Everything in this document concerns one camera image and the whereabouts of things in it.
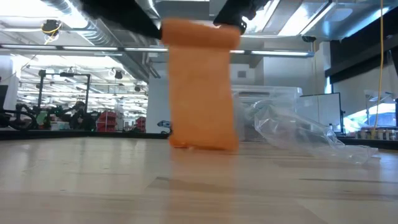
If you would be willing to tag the grey wall vent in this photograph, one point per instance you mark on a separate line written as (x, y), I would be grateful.
(242, 74)

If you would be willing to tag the small red shelf rack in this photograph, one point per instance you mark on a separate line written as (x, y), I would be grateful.
(141, 123)

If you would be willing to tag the row of jars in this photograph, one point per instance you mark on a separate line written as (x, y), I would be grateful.
(379, 135)

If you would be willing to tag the black background robot arm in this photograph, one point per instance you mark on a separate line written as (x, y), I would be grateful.
(6, 119)

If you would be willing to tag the orange elastic bandage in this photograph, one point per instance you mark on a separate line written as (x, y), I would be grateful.
(202, 93)

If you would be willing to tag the black dome security camera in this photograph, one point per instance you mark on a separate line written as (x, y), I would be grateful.
(308, 39)

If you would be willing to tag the clear plastic zip bag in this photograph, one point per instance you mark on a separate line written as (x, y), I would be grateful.
(295, 130)

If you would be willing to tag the clear plastic storage bin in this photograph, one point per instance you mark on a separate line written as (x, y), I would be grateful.
(280, 91)

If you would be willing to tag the black metal rig frame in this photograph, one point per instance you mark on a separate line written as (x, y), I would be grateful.
(74, 75)

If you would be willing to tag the black monitor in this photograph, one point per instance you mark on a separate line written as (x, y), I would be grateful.
(3, 96)

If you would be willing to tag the white board panel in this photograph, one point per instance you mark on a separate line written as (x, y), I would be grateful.
(323, 109)

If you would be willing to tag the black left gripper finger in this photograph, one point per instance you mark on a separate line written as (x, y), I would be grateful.
(124, 15)

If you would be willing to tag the long ceiling light bar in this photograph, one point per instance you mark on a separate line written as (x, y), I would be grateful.
(93, 48)

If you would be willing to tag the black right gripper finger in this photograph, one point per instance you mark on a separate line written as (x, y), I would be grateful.
(233, 17)

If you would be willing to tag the black pendant lamp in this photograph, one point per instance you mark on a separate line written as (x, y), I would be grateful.
(137, 88)
(118, 75)

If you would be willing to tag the small background robot arm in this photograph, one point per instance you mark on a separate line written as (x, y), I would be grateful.
(163, 124)

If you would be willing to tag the large red shelf rack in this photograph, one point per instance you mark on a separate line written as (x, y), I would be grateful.
(105, 119)

